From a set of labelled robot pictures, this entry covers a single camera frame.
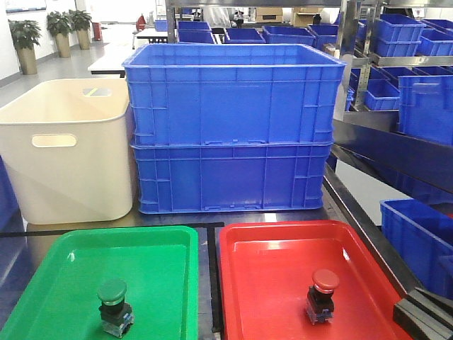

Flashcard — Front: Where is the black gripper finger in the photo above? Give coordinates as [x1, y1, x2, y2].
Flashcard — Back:
[393, 288, 452, 339]

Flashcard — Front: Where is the red mushroom push button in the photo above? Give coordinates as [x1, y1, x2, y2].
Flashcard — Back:
[305, 268, 340, 325]

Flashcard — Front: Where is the green mushroom push button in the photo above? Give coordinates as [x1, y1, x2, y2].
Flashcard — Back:
[97, 278, 134, 339]

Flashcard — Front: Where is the blue bin lower right floor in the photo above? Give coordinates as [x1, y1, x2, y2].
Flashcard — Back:
[380, 199, 452, 299]

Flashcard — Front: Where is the red plastic tray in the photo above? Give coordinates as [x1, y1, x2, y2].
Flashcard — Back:
[219, 220, 408, 339]

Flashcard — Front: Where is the green plastic tray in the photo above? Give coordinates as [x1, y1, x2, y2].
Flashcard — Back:
[1, 226, 198, 339]

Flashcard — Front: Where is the stacked lower blue crate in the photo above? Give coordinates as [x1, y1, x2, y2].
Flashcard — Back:
[131, 142, 331, 214]

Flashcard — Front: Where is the stacked blue crate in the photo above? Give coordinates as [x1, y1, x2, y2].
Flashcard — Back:
[131, 142, 331, 214]
[122, 43, 345, 146]

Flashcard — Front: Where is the stacked upper blue crate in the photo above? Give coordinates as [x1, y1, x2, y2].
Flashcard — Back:
[122, 43, 345, 146]

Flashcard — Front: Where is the cream plastic basket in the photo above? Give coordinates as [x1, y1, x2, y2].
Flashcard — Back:
[1, 78, 135, 225]

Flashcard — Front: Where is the red fire extinguisher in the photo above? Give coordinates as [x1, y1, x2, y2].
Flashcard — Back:
[92, 22, 102, 41]

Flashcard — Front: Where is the potted plant right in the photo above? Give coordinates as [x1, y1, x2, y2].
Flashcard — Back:
[69, 10, 92, 50]

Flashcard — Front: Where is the potted plant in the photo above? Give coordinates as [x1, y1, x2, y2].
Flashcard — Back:
[47, 11, 71, 58]
[8, 20, 41, 75]
[69, 10, 92, 50]

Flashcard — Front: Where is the potted plant middle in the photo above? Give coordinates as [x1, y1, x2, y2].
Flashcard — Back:
[47, 11, 71, 58]

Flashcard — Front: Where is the potted plant left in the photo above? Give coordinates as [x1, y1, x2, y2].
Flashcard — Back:
[8, 20, 41, 75]

